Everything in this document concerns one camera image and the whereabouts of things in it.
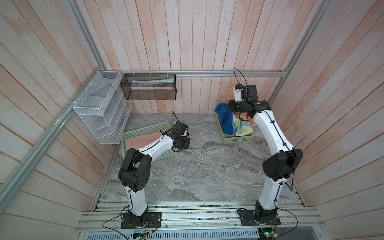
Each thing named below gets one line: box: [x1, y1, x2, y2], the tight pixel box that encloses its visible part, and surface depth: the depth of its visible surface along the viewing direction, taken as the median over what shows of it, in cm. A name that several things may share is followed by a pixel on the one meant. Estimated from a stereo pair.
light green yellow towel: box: [232, 114, 254, 137], surface depth 103 cm
